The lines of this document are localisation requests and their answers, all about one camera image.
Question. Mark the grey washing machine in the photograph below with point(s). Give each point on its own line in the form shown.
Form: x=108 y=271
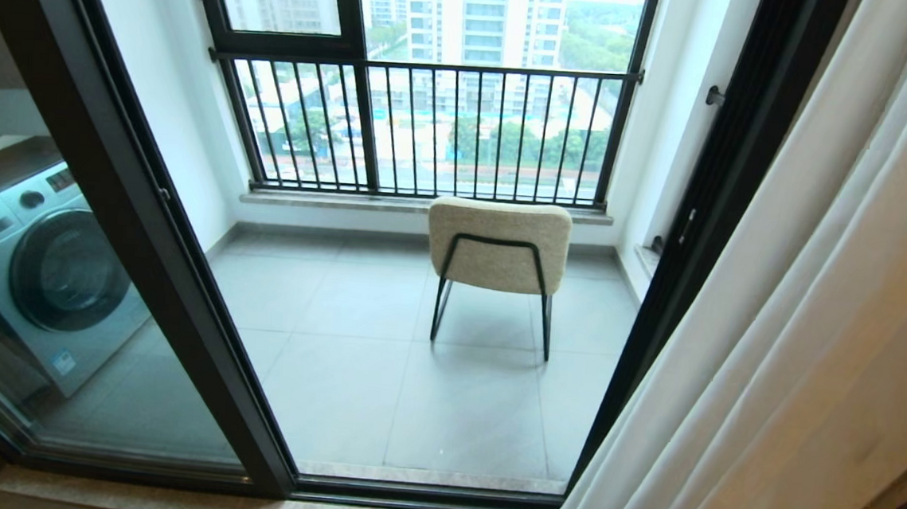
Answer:
x=37 y=273

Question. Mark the black balcony railing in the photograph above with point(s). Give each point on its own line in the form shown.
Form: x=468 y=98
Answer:
x=422 y=128

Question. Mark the black door frame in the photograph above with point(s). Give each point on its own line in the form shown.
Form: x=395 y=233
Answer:
x=712 y=209

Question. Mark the black framed window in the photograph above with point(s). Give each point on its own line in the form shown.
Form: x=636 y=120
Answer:
x=287 y=3

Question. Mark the white sheer curtain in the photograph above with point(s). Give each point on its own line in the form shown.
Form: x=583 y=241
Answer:
x=774 y=349

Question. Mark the beige upholstered chair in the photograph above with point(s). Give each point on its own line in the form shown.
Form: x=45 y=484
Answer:
x=499 y=246

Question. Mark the black sliding glass door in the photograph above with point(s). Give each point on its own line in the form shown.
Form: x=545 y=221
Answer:
x=102 y=262

